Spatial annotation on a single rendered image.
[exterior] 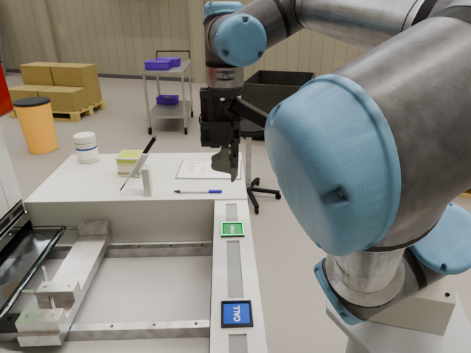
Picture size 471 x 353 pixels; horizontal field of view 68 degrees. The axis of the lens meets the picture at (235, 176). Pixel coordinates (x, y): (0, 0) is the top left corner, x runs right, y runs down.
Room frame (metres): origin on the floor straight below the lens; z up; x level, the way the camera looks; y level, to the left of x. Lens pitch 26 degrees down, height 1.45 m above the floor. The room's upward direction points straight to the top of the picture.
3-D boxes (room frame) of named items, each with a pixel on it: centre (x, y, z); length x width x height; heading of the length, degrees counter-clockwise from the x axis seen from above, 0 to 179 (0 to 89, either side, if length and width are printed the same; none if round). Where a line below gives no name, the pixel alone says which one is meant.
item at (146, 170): (0.88, 0.27, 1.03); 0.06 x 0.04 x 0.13; 92
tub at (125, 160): (1.03, 0.33, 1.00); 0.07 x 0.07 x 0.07; 87
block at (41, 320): (0.49, 0.38, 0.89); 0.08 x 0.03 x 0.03; 92
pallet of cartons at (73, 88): (5.20, 2.68, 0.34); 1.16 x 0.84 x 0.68; 73
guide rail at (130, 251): (0.79, 0.31, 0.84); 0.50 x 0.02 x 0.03; 92
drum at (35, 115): (3.68, 2.17, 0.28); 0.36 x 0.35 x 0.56; 164
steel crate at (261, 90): (4.32, -0.55, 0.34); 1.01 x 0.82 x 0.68; 168
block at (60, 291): (0.57, 0.39, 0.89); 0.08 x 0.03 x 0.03; 92
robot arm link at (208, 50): (0.70, 0.02, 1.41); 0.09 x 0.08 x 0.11; 13
